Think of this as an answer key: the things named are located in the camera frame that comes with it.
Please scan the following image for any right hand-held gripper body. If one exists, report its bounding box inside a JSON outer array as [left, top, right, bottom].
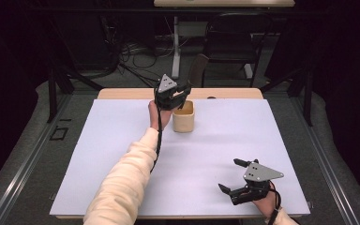
[[229, 158, 285, 206]]

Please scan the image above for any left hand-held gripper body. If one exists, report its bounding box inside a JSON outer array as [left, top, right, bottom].
[[154, 73, 186, 112]]

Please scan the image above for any beige square cup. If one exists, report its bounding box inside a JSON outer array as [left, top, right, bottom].
[[172, 99, 196, 133]]

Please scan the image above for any person's left hand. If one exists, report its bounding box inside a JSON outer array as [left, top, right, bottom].
[[147, 99, 173, 132]]

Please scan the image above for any person's right hand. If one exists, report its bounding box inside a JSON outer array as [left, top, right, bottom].
[[251, 181, 282, 220]]

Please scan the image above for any white-legged background desk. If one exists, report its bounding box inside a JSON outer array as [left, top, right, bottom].
[[153, 0, 296, 80]]

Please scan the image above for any light wooden table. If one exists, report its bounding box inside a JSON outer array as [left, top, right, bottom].
[[49, 87, 311, 220]]

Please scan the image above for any white table cover sheet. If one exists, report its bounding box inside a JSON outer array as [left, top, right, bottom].
[[49, 98, 311, 217]]

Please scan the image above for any black metal chair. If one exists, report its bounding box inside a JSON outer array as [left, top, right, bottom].
[[199, 12, 275, 89]]

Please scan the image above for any black metal stand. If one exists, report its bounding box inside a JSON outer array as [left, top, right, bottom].
[[46, 64, 105, 124], [260, 62, 314, 128]]

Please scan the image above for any right hand-held gripper black cable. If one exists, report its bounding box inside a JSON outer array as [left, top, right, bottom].
[[267, 181, 283, 225]]

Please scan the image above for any hand-held gripper black cable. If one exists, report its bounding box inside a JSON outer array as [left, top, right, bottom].
[[150, 106, 164, 173], [267, 181, 283, 225]]

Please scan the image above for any tangle of floor cables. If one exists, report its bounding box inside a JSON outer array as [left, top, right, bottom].
[[99, 15, 189, 89]]

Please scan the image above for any left hand-held gripper black cable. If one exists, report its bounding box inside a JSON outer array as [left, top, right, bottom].
[[150, 106, 164, 173]]

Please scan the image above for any aluminium floor rail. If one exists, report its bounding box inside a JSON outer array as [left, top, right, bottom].
[[0, 93, 73, 225], [290, 93, 360, 225]]

